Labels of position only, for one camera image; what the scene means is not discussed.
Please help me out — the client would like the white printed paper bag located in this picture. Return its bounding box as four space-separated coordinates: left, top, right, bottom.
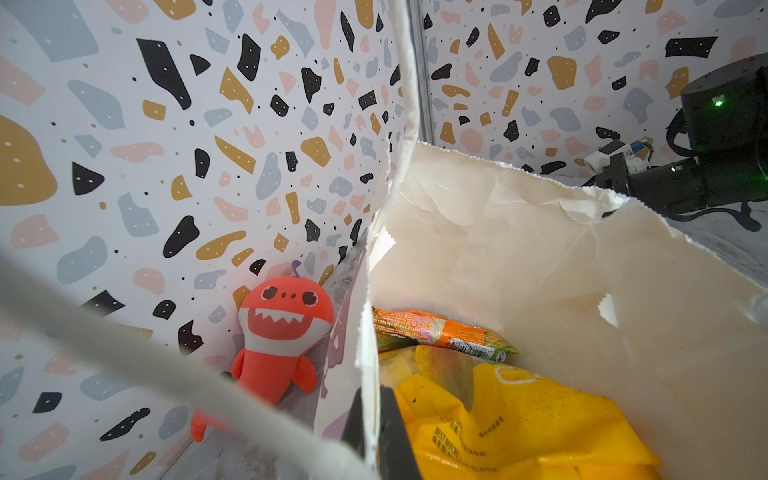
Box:
0 0 768 480

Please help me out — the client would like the red shark plush toy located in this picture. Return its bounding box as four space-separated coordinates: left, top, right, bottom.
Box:
190 275 335 443

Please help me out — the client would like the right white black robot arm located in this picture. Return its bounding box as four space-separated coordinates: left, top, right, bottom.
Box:
586 54 767 231

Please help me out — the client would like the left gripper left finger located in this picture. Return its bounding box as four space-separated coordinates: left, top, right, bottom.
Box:
341 388 365 450

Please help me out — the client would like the yellow chips packet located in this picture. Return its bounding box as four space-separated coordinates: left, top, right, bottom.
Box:
379 345 661 479

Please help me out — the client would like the right corner aluminium post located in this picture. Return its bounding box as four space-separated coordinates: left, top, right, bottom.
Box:
405 0 434 144

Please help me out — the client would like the orange snack stick packet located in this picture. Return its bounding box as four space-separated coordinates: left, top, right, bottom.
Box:
372 308 518 363

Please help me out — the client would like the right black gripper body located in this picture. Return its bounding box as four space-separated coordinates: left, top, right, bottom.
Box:
594 151 767 216

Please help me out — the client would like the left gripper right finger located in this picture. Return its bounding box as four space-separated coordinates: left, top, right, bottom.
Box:
378 386 422 480

